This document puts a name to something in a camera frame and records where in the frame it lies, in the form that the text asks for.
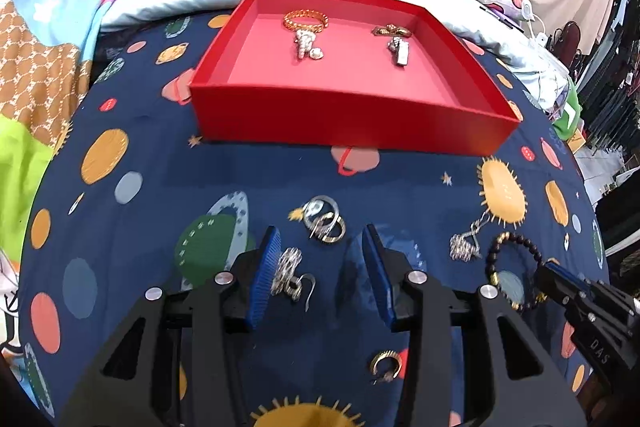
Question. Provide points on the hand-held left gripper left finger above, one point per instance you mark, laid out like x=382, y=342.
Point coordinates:
x=262, y=282

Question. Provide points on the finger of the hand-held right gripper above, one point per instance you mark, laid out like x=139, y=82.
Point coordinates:
x=562, y=274

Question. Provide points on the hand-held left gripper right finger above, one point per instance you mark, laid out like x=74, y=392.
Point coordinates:
x=380, y=277

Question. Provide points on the red shallow box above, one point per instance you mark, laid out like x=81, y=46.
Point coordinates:
x=350, y=127

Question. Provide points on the silver wristwatch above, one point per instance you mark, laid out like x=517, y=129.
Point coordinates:
x=401, y=54

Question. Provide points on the gold braided bangle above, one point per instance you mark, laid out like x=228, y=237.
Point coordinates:
x=290, y=23

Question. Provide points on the gold hoop earring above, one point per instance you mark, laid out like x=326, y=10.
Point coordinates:
x=385, y=355

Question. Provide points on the silver pendant earring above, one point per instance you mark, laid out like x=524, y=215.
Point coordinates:
x=462, y=247

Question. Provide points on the navy planet print bedsheet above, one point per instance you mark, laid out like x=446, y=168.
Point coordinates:
x=150, y=207

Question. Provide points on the green cloth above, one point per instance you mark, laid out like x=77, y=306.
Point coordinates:
x=567, y=117

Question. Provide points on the hanging dark clothes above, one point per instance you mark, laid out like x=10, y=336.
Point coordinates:
x=620, y=107

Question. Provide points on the dark metal chair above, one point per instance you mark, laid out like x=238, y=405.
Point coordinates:
x=565, y=39

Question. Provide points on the colourful cartoon monkey quilt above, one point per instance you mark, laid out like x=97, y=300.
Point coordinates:
x=50, y=32

